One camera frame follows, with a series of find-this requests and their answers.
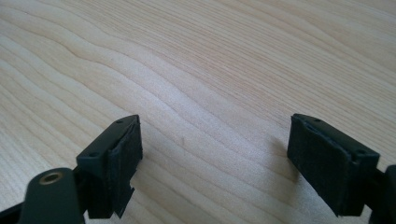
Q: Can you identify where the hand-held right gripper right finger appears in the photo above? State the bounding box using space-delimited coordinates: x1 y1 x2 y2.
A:
286 113 381 217

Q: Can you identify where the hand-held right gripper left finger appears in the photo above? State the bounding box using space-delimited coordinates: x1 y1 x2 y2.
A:
76 114 145 219

